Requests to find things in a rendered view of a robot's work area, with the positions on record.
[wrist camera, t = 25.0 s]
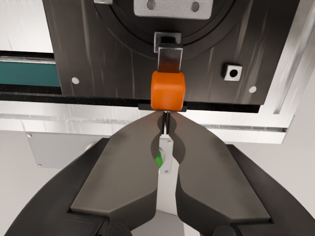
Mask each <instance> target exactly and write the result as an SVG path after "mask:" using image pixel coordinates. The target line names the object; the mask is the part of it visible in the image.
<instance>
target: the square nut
mask: <svg viewBox="0 0 315 236"><path fill-rule="evenodd" d="M242 68H243V66H242V65H240V64H229V63H226V64H225V67H224V71H223V76H222V78H223V79H224V80H227V81H239V80H240V75H241V71H242ZM233 69H235V71H234V73H233V74H231V75H230V71H231V70H233Z"/></svg>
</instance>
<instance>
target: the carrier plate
mask: <svg viewBox="0 0 315 236"><path fill-rule="evenodd" d="M299 2H300V0H251V2H250V4H249V6H248V8H247V10H246V11H245V13H244V15H243V16H242V18H241V19H240V21H239V22H238V24H237V25H236V26H235V27H234V29H233V30H232V31H231V32H230V33H229V34H228V35H227V36H226V37H225V38H224V39H223V40H222V41H221V42H220V43H218V44H217V45H216V46H214V47H213V48H211V49H210V50H208V51H206V52H204V53H202V54H200V55H198V56H195V57H193V58H189V59H185V60H182V62H181V69H180V72H182V73H183V74H184V78H185V87H186V90H185V95H184V102H203V103H230V104H249V105H264V103H265V100H266V98H267V95H268V92H269V89H270V86H271V83H272V80H273V77H274V75H275V72H276V69H277V66H278V63H279V60H280V57H281V54H282V51H283V49H284V46H285V43H286V40H287V37H288V34H289V31H290V28H291V26H292V23H293V20H294V17H295V14H296V11H297V8H298V5H299ZM42 3H43V7H44V11H45V17H46V22H47V26H48V30H49V35H50V40H51V44H52V50H53V54H54V59H55V64H56V68H57V72H58V77H59V81H60V87H61V91H62V95H64V96H89V97H108V98H127V99H146V100H151V81H152V74H153V72H154V71H157V68H158V61H157V60H154V59H149V58H147V57H144V56H142V55H139V54H137V53H135V52H133V51H132V50H130V49H129V48H127V47H126V46H124V45H123V44H122V43H121V42H120V41H119V40H117V39H116V38H115V37H114V36H113V34H112V33H111V32H110V31H109V30H108V28H107V27H106V26H105V25H104V23H103V22H102V20H101V18H100V17H99V15H98V13H97V11H96V9H95V7H94V5H93V2H92V0H42ZM226 63H229V64H240V65H242V66H243V68H242V71H241V75H240V80H239V81H227V80H224V79H223V78H222V76H223V71H224V67H225V64H226Z"/></svg>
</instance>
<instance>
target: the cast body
mask: <svg viewBox="0 0 315 236"><path fill-rule="evenodd" d="M212 5H213V0H134V13H135V15H136V16H138V17H157V18H177V19H197V20H207V19H209V18H210V16H211V12H212Z"/></svg>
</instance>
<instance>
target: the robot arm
mask: <svg viewBox="0 0 315 236"><path fill-rule="evenodd" d="M165 128H166V134H167V135H169V137H170V138H171V139H172V140H173V149H172V156H173V157H174V158H175V160H176V161H177V162H178V164H179V168H178V176H177V183H176V191H175V199H176V208H177V215H178V217H179V219H180V220H181V221H182V222H184V223H185V224H187V225H189V226H190V227H192V228H193V229H195V230H196V231H198V232H199V233H200V236H315V219H314V218H313V216H312V215H311V214H310V213H309V212H308V211H307V209H306V208H305V207H304V206H303V205H302V204H301V203H300V202H299V201H298V200H297V199H296V198H295V197H294V196H293V195H292V194H291V193H290V192H288V190H287V189H285V188H284V187H283V186H282V185H281V184H280V183H279V182H278V181H276V180H275V179H274V178H273V177H271V176H270V175H269V174H268V173H267V172H266V171H264V170H263V169H262V168H261V167H259V166H258V165H257V164H256V163H255V162H253V161H252V160H251V159H250V158H249V157H247V156H246V155H245V154H244V153H243V152H241V151H240V150H239V149H238V148H237V147H235V146H234V145H233V144H225V143H224V142H223V141H222V140H221V139H220V138H219V137H218V136H217V135H215V134H214V133H213V132H211V131H210V130H208V129H207V128H205V127H204V126H202V125H200V124H198V123H197V122H195V121H193V120H191V119H189V118H187V117H185V116H183V115H182V114H180V113H178V112H176V111H171V112H165V111H161V110H157V111H155V112H153V113H151V114H148V115H146V116H144V117H142V118H140V119H138V120H136V121H133V122H131V123H130V124H128V125H126V126H124V127H123V128H121V129H120V130H118V131H117V132H116V133H114V134H113V135H112V136H111V137H109V138H101V139H100V140H99V141H98V142H96V143H95V144H94V145H93V146H91V147H90V148H89V149H87V150H86V151H85V152H84V153H82V154H81V155H80V156H79V157H77V158H76V159H75V160H73V161H72V162H71V163H70V164H69V165H67V166H66V167H65V168H63V169H62V170H61V171H60V172H58V173H57V174H56V175H55V176H53V177H52V178H51V179H50V180H49V181H48V182H47V183H46V184H45V185H44V186H43V187H42V188H41V189H40V190H39V191H38V192H37V193H36V194H35V195H34V196H33V197H32V198H31V199H30V201H29V202H28V203H27V204H26V205H25V207H24V208H23V209H22V210H21V212H20V213H19V214H18V216H17V217H16V218H15V220H14V221H13V223H12V224H11V225H10V227H9V228H8V230H7V232H6V233H5V235H4V236H133V235H132V233H131V231H132V230H134V229H135V228H137V227H139V226H141V225H143V224H145V223H147V222H148V221H150V220H152V219H153V218H154V216H155V214H156V207H157V194H158V173H159V165H158V164H157V162H156V161H155V159H156V158H157V157H158V154H159V139H160V136H161V135H162V134H164V130H165Z"/></svg>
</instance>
